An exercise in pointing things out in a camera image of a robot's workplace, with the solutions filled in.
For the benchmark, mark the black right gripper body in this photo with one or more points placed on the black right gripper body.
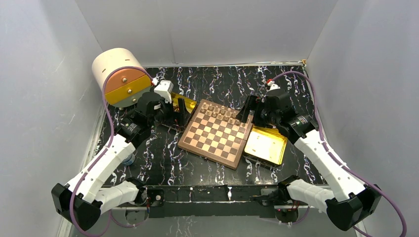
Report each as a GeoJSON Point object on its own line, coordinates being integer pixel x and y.
{"type": "Point", "coordinates": [269, 118]}

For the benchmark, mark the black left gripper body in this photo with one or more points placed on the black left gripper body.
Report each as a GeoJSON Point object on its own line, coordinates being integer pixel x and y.
{"type": "Point", "coordinates": [165, 113]}

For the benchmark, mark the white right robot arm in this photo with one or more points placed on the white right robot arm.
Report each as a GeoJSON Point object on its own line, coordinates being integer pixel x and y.
{"type": "Point", "coordinates": [348, 200]}

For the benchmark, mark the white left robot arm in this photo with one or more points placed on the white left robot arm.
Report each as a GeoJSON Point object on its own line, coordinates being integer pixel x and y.
{"type": "Point", "coordinates": [82, 200]}

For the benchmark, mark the wooden chess board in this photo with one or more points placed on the wooden chess board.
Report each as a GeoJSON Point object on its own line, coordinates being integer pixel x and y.
{"type": "Point", "coordinates": [214, 133]}

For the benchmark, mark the gold tin box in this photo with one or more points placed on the gold tin box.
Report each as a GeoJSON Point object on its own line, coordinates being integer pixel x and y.
{"type": "Point", "coordinates": [183, 109]}

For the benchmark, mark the gold tin lid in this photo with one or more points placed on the gold tin lid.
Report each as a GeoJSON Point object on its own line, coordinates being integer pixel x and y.
{"type": "Point", "coordinates": [266, 146]}

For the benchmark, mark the round cream drawer cabinet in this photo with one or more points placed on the round cream drawer cabinet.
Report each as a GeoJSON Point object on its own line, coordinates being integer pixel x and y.
{"type": "Point", "coordinates": [120, 76]}

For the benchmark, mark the small white blue bottle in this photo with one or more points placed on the small white blue bottle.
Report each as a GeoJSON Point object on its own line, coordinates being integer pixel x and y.
{"type": "Point", "coordinates": [129, 160]}

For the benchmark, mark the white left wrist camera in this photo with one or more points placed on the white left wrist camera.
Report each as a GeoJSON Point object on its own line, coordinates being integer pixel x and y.
{"type": "Point", "coordinates": [164, 89]}

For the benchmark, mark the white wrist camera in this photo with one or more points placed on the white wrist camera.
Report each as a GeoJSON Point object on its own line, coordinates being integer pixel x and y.
{"type": "Point", "coordinates": [164, 89]}
{"type": "Point", "coordinates": [271, 85]}

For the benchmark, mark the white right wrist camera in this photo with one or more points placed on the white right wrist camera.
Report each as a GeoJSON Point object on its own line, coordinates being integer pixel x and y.
{"type": "Point", "coordinates": [271, 85]}

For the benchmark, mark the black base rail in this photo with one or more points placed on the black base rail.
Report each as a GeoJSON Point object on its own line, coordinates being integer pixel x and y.
{"type": "Point", "coordinates": [262, 201]}

